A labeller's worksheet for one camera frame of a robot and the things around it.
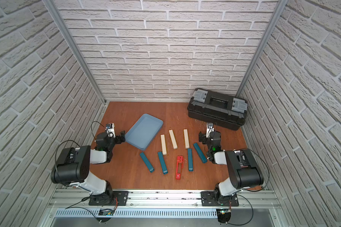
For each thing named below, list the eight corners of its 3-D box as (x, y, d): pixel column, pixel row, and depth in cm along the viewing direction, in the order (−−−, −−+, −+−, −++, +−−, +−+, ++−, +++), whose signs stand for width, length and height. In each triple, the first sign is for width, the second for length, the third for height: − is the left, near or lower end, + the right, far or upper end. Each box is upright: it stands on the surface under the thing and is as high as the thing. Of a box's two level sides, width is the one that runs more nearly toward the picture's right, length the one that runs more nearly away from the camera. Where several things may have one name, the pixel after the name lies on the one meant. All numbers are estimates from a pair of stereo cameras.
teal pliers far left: (150, 173, 84) (150, 171, 82) (139, 155, 91) (138, 154, 89) (154, 170, 85) (154, 169, 84) (143, 153, 92) (142, 151, 91)
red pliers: (175, 179, 82) (175, 178, 80) (177, 156, 91) (177, 155, 89) (183, 180, 82) (183, 178, 80) (184, 157, 91) (184, 156, 89)
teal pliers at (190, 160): (188, 171, 84) (188, 170, 83) (187, 150, 93) (187, 148, 91) (193, 171, 85) (194, 170, 83) (191, 150, 93) (192, 148, 92)
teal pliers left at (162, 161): (163, 175, 83) (163, 174, 81) (157, 153, 92) (157, 152, 90) (168, 173, 84) (168, 172, 82) (162, 152, 92) (161, 151, 90)
